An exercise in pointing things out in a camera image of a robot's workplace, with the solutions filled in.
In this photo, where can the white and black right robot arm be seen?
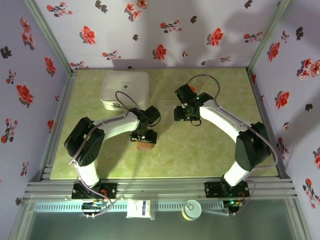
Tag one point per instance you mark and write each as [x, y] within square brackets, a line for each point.
[220, 117]

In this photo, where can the aluminium front frame rail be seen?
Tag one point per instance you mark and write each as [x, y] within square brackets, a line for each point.
[160, 187]

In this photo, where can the white medicine case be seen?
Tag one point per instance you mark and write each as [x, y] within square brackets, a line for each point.
[125, 82]

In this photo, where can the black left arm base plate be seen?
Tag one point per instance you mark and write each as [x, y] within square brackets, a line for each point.
[110, 190]

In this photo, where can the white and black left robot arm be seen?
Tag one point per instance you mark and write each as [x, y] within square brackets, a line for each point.
[117, 127]

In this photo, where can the white paper packet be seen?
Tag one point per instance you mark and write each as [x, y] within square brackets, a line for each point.
[136, 208]

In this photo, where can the aluminium side frame rail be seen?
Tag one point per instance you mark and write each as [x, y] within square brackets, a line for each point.
[62, 110]
[262, 112]

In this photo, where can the aluminium corner post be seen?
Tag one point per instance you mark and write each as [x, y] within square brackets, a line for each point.
[51, 37]
[267, 37]

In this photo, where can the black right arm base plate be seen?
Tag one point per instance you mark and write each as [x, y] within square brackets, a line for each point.
[212, 190]

